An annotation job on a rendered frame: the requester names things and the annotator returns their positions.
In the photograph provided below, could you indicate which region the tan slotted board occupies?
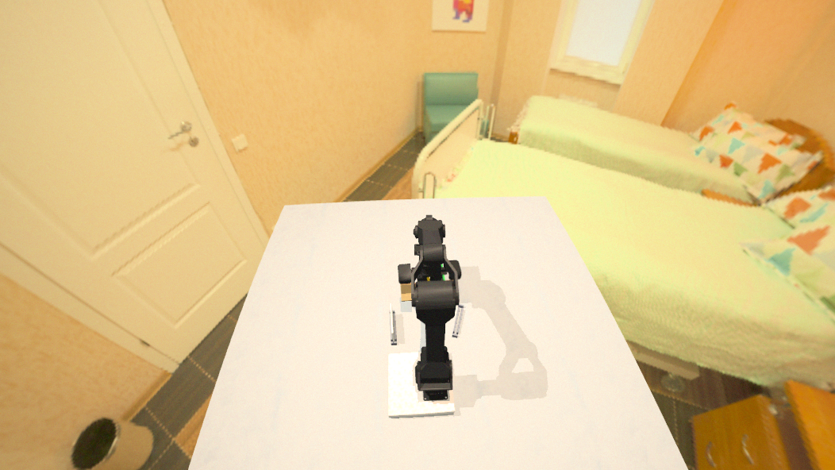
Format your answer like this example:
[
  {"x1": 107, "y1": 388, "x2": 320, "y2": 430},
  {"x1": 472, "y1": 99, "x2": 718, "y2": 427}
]
[{"x1": 400, "y1": 283, "x2": 411, "y2": 302}]

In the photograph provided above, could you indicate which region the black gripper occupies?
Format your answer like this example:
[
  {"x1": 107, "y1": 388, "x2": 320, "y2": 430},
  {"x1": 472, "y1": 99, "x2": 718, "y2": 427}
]
[{"x1": 398, "y1": 260, "x2": 461, "y2": 285}]

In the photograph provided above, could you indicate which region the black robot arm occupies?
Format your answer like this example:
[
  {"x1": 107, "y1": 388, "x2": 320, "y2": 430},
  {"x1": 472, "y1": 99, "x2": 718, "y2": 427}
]
[{"x1": 411, "y1": 214, "x2": 460, "y2": 401}]

